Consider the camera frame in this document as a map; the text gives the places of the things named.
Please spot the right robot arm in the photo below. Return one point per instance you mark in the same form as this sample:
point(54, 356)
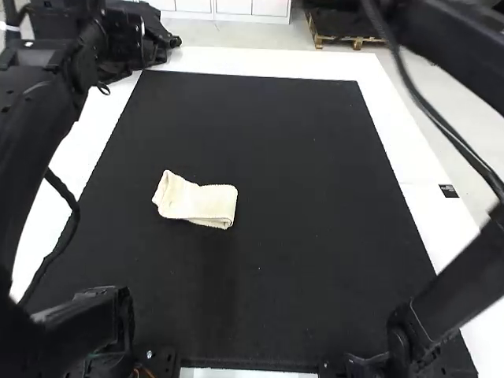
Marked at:
point(453, 295)

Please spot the black bag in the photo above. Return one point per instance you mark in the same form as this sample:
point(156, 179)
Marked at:
point(159, 35)

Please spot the pale towel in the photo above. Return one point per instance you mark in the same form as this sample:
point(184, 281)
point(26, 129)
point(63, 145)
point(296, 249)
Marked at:
point(197, 201)

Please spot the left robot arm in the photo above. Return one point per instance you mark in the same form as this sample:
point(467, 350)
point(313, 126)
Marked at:
point(31, 126)

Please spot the wooden pallet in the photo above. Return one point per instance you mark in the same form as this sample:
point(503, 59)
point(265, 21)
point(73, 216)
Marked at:
point(338, 39)

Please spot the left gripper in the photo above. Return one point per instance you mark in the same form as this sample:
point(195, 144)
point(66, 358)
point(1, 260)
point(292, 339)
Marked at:
point(122, 37)

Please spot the grey cupboard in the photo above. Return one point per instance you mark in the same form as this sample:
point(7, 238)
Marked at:
point(236, 7)

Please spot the black mat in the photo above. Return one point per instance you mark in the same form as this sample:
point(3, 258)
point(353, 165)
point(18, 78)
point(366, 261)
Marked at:
point(295, 177)

